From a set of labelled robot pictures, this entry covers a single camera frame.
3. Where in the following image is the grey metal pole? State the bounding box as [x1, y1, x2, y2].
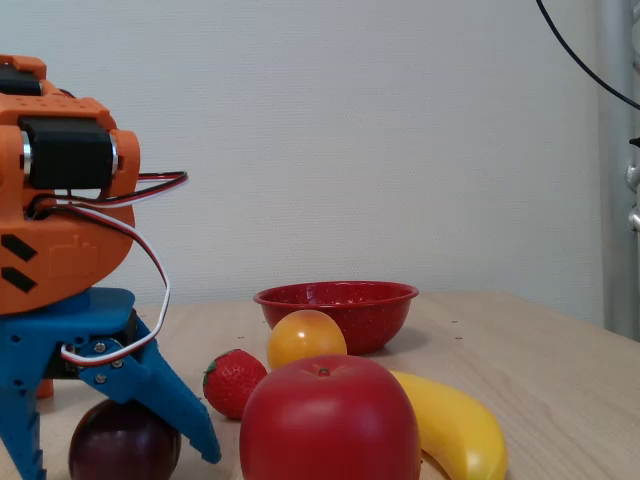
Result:
[594, 0, 640, 344]

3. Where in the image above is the thin black cable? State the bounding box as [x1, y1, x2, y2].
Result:
[535, 0, 640, 111]

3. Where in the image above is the red apple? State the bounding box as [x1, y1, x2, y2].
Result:
[239, 354, 422, 480]

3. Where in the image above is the red speckled enamel bowl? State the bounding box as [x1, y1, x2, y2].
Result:
[253, 280, 420, 356]

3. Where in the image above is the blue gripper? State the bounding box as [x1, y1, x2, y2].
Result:
[0, 287, 223, 480]

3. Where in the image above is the yellow orange peach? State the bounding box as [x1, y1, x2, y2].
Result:
[266, 309, 348, 371]

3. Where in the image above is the yellow banana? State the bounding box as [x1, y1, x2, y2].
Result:
[388, 369, 509, 480]

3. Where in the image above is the dark purple plum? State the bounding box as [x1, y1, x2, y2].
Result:
[68, 398, 182, 480]

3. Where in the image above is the red white black servo cable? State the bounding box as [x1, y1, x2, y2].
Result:
[30, 171, 189, 365]

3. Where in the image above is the red strawberry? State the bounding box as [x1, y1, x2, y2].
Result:
[202, 348, 269, 420]

